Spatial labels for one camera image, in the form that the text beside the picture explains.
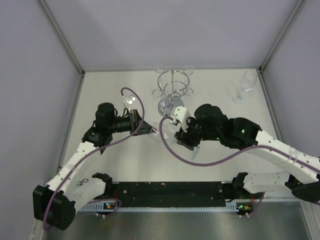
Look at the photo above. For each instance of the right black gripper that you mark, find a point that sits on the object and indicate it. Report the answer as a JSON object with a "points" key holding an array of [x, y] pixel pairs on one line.
{"points": [[185, 138]]}

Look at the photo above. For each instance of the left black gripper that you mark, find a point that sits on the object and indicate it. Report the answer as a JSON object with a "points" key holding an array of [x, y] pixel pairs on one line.
{"points": [[135, 120]]}

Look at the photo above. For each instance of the chrome wine glass rack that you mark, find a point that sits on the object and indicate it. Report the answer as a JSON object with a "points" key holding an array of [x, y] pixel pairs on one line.
{"points": [[173, 89]]}

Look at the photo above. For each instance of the clear wine glass taken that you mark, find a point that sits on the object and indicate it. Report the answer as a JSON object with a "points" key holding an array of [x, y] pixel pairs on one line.
{"points": [[245, 84]]}

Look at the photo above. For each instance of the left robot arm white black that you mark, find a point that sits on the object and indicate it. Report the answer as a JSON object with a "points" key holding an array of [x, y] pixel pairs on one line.
{"points": [[57, 203]]}

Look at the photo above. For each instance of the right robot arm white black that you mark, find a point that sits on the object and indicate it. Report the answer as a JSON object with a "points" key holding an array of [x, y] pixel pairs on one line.
{"points": [[299, 172]]}

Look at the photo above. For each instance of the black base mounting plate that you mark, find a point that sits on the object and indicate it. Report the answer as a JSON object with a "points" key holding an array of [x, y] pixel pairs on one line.
{"points": [[173, 194]]}

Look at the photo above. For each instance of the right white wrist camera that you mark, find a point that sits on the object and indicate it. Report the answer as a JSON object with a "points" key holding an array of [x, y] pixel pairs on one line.
{"points": [[180, 116]]}

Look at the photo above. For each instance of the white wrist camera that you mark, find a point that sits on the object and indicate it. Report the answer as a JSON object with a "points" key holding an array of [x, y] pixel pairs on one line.
{"points": [[128, 100], [180, 116]]}

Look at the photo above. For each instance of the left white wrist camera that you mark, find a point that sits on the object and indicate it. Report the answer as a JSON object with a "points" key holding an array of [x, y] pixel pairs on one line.
{"points": [[128, 100]]}

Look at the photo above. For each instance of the light blue slotted cable duct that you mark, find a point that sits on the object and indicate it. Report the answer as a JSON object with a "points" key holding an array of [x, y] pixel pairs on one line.
{"points": [[101, 207]]}

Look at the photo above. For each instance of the right aluminium frame post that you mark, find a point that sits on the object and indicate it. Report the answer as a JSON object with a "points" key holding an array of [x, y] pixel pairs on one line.
{"points": [[294, 13]]}

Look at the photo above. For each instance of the aluminium frame post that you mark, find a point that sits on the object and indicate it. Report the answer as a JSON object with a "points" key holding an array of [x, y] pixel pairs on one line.
{"points": [[60, 36], [294, 13]]}

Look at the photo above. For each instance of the left aluminium frame post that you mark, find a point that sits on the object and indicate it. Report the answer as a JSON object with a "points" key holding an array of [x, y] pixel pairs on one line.
{"points": [[60, 36]]}

